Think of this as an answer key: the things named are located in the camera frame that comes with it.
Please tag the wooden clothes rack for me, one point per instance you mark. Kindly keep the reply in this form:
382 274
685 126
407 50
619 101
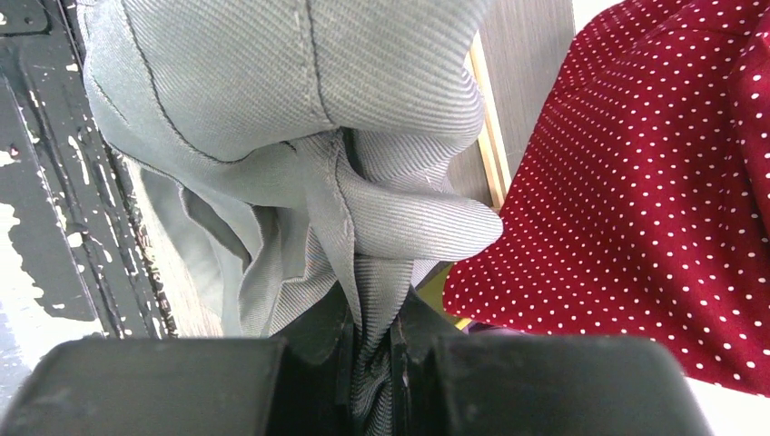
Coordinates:
491 143

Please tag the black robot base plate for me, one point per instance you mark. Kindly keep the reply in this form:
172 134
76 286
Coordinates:
76 227

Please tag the red polka dot skirt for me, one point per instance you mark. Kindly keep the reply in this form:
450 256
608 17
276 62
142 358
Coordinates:
641 205

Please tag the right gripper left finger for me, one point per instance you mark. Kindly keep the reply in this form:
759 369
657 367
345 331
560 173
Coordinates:
296 382

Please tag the olive green plastic basket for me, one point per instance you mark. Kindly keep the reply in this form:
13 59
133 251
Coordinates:
431 291

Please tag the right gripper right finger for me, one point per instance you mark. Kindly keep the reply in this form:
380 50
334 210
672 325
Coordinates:
446 382

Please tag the grey skirt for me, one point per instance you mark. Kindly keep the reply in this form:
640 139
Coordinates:
310 140

